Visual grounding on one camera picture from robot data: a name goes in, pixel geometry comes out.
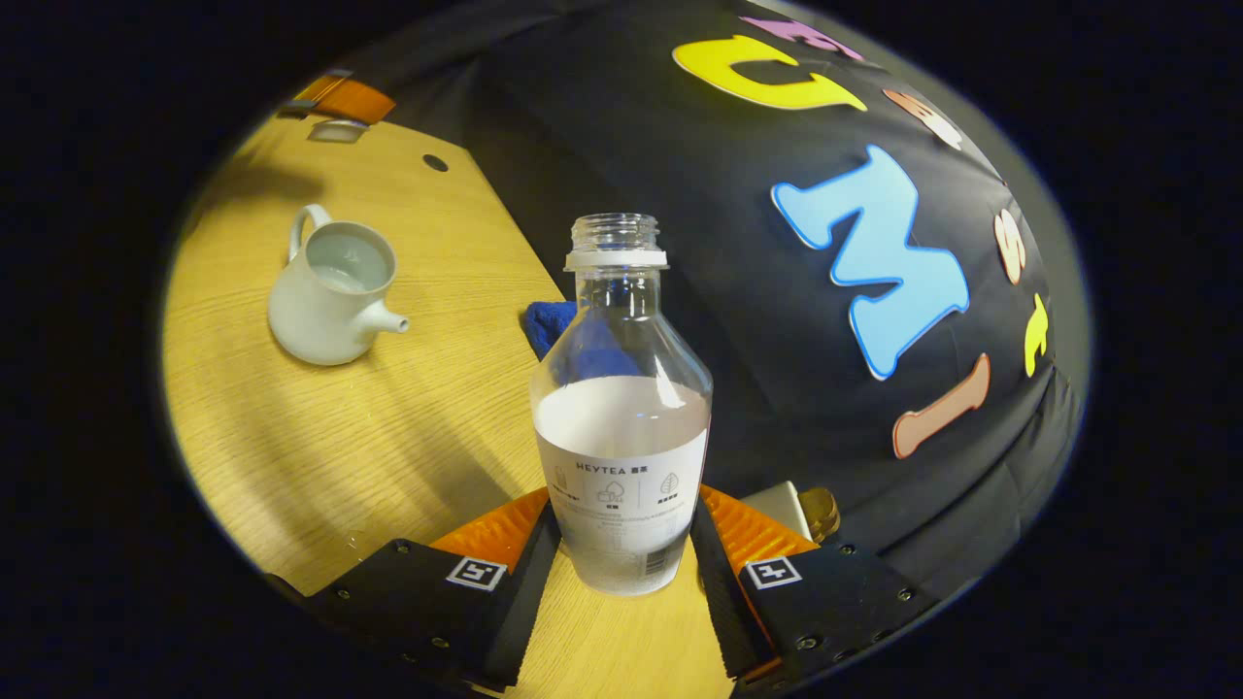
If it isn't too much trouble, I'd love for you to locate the brown toast slice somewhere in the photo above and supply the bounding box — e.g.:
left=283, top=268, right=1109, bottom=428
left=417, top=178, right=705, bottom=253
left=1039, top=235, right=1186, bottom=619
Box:
left=798, top=487, right=842, bottom=543

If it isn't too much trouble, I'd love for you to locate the white ceramic teacup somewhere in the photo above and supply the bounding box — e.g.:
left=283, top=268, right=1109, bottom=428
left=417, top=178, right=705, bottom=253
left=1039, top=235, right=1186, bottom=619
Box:
left=267, top=204, right=411, bottom=367

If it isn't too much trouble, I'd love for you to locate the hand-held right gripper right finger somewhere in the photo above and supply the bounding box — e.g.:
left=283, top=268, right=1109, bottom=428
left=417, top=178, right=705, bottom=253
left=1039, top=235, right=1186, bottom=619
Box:
left=688, top=483, right=941, bottom=692

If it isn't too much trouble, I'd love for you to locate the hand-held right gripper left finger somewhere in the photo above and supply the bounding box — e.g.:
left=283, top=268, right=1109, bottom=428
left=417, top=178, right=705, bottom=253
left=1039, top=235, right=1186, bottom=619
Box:
left=267, top=485, right=564, bottom=692

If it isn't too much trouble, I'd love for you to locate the clear plastic water bottle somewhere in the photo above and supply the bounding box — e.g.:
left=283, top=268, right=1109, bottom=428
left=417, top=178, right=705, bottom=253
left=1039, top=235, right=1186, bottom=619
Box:
left=529, top=213, right=715, bottom=596

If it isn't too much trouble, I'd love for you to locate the black backdrop cloth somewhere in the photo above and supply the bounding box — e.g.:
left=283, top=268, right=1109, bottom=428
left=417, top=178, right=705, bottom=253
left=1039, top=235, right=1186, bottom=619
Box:
left=330, top=0, right=1089, bottom=603

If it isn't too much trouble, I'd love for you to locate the blue towel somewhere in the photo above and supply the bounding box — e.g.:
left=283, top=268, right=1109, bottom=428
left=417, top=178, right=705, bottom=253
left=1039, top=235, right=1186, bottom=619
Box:
left=525, top=301, right=582, bottom=362

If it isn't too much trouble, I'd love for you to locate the white toaster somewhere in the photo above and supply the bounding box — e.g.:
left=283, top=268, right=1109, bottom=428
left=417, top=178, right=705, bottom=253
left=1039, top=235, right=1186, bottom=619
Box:
left=738, top=481, right=812, bottom=545

